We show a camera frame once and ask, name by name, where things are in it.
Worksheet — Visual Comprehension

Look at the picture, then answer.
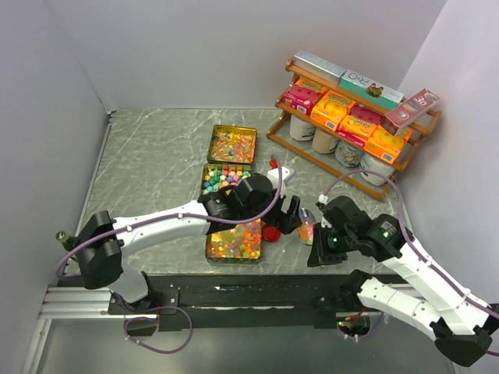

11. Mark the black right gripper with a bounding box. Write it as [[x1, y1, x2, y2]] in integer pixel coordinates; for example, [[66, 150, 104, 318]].
[[306, 221, 356, 266]]

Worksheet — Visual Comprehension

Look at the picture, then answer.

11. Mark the clear glass jar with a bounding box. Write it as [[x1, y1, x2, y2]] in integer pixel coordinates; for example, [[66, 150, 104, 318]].
[[297, 208, 316, 245]]

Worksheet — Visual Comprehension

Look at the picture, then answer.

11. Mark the gold tin of gummy candies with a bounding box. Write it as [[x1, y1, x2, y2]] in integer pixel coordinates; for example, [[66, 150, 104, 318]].
[[205, 220, 262, 264]]

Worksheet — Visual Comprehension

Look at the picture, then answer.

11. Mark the gold tin of star candies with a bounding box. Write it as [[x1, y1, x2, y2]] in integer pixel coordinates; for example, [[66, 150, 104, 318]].
[[200, 163, 252, 196]]

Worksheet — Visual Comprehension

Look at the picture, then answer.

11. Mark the gold tin of stick candies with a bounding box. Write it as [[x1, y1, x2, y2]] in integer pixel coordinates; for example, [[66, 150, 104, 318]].
[[207, 125, 257, 165]]

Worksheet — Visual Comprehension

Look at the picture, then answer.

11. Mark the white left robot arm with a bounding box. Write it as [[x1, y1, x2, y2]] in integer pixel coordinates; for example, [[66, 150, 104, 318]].
[[75, 173, 301, 313]]

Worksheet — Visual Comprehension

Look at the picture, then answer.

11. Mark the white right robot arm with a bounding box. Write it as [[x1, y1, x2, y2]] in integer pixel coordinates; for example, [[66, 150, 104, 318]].
[[307, 196, 498, 367]]

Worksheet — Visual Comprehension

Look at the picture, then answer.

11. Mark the red jar lid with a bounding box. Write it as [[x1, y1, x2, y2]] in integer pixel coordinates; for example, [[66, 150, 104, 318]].
[[261, 224, 281, 242]]

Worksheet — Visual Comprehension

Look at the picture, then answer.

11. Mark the beige cup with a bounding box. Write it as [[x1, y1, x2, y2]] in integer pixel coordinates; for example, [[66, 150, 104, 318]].
[[312, 129, 340, 154]]

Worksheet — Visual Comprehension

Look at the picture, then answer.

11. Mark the monkey print cup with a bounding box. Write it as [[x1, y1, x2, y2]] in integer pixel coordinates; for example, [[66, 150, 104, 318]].
[[334, 140, 365, 168]]

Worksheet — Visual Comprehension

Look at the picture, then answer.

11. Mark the wooden two-tier shelf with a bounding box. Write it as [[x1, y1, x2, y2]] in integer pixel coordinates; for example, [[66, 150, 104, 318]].
[[267, 50, 441, 179]]

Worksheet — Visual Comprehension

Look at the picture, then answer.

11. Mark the white printed cup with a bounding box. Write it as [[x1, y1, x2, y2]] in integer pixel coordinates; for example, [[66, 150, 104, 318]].
[[359, 153, 395, 186]]

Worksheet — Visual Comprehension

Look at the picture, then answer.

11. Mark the orange yellow sponge box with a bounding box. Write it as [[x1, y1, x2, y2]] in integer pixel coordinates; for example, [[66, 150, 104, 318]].
[[364, 125, 412, 164]]

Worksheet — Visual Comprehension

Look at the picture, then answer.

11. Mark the pink orange sponge box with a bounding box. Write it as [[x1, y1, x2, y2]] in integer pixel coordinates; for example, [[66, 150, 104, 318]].
[[337, 104, 383, 147]]

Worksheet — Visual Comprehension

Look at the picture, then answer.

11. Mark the red long box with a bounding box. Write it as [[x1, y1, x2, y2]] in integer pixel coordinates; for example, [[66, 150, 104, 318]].
[[381, 89, 440, 136]]

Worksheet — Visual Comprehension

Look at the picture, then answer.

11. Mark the teal cat box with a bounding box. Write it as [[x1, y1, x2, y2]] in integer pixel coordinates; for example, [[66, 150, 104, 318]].
[[339, 69, 404, 111]]

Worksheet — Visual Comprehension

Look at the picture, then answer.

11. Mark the silver long box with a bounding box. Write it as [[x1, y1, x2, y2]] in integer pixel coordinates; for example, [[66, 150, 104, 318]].
[[292, 49, 346, 84]]

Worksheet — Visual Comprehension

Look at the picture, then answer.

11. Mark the green champagne bottle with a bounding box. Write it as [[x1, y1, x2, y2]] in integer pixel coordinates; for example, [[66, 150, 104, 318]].
[[55, 231, 78, 252]]

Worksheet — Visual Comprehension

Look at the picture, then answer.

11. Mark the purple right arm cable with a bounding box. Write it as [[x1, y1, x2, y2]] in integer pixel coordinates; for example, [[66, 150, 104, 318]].
[[319, 168, 499, 358]]

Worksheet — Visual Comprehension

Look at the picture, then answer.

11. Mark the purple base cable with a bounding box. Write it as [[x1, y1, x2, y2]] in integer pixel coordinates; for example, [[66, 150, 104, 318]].
[[123, 305, 194, 355]]

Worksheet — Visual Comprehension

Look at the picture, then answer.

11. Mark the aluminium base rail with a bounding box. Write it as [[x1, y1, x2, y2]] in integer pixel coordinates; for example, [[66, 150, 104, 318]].
[[37, 283, 118, 321]]

